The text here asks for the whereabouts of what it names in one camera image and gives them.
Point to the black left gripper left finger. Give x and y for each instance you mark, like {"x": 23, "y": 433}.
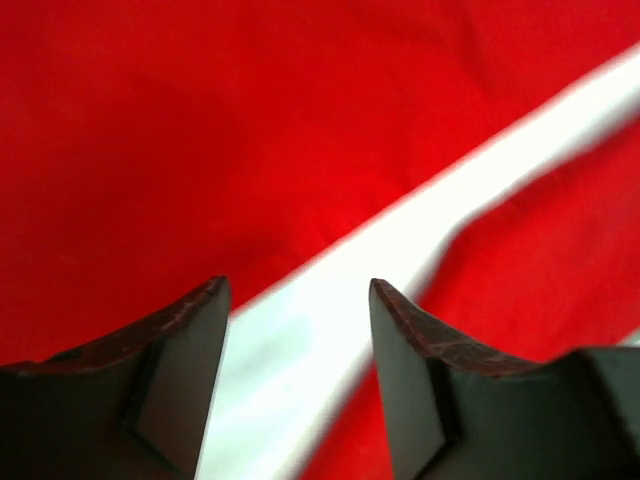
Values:
{"x": 132, "y": 404}

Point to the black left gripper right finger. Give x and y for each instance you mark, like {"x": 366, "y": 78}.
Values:
{"x": 456, "y": 408}

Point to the red trousers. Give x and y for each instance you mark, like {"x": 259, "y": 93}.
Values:
{"x": 482, "y": 157}

